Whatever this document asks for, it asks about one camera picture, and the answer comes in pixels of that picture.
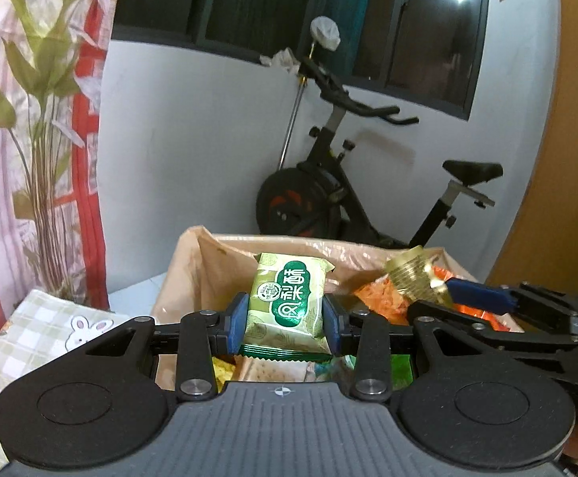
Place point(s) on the olive gold snack packet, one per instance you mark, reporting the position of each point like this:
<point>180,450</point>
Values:
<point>415,276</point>

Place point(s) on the translucent plastic bag liner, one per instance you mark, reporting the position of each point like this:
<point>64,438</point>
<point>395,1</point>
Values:
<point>189,273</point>

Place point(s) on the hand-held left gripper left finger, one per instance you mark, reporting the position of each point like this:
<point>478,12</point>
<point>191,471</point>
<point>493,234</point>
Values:
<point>236,325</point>

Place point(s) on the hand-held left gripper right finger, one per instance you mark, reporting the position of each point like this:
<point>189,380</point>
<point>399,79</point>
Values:
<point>332,328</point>

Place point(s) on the black exercise bike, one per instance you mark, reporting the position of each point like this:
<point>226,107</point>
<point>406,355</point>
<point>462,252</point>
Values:
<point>328,198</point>

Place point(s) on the metal pole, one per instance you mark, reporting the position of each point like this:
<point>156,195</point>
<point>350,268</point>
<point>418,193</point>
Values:
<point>293,119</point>

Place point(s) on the crumpled white tissue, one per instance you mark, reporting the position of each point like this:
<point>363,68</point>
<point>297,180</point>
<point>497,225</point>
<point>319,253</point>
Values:
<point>280,58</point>

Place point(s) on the green checkered tablecloth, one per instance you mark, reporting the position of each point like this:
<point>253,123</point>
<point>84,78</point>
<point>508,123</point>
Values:
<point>30,338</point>

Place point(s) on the dark sliding window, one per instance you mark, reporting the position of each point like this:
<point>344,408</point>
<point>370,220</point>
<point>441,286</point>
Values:
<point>269,5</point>

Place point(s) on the wooden door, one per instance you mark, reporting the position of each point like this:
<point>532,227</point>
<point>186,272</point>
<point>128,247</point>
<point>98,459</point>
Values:
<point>562,134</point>

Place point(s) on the orange snack packet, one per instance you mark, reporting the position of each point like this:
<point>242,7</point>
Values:
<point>383,300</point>

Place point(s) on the pale green snack packet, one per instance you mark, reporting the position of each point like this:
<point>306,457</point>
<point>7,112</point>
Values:
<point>286,303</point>

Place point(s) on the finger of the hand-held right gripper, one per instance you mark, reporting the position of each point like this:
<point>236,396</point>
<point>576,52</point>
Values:
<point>517,338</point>
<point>477,294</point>

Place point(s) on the printed backdrop cloth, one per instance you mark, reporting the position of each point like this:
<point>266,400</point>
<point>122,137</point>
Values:
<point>30,134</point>

